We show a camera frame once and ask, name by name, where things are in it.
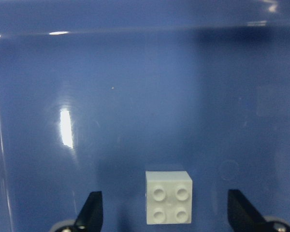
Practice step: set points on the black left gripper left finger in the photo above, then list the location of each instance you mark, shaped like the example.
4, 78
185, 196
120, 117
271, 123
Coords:
90, 218

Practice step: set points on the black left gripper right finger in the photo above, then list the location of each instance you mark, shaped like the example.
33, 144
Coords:
242, 215

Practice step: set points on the white block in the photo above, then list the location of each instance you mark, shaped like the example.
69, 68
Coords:
168, 197

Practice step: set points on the blue plastic tray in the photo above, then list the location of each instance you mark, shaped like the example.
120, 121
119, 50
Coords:
94, 93

